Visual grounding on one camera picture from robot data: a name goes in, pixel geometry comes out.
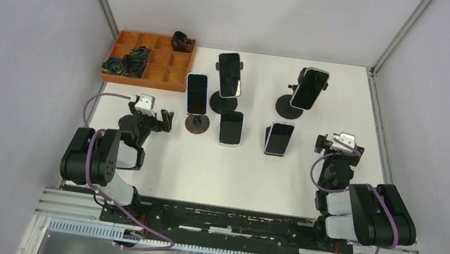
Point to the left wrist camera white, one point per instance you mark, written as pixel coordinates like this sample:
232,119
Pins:
145,104

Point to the black tall round stand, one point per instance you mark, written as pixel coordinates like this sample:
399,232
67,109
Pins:
219,104

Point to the black right round stand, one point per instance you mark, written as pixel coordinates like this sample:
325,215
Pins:
283,106

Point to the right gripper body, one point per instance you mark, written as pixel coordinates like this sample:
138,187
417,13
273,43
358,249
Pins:
352,161

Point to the phone on tall stand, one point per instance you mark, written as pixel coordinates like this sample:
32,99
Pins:
229,67

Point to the wooden round base stand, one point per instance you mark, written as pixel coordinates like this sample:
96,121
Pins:
197,124

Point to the white case phone right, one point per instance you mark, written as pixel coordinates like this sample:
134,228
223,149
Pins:
311,82

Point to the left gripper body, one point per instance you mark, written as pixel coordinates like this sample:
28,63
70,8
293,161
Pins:
146,122

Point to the black folding stand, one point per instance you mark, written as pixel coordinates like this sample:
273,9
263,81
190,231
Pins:
266,136

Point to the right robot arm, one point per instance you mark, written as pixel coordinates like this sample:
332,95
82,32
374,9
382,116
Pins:
360,213

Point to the white silver folding stand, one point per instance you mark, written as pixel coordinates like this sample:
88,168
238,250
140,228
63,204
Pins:
228,145

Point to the light blue cable duct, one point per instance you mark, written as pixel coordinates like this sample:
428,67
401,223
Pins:
119,234

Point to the orange compartment tray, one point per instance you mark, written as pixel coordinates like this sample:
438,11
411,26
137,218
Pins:
148,60

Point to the black phone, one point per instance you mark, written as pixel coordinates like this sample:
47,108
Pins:
230,130

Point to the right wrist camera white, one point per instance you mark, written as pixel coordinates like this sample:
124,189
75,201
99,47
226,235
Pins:
343,142

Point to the purple case phone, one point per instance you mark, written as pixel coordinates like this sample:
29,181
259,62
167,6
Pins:
280,135

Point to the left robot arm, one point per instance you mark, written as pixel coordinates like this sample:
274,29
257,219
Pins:
93,159

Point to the light blue case phone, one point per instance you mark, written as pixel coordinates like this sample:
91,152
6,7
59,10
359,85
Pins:
197,92

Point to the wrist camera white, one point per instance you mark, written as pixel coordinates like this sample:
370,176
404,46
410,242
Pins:
343,142
145,104

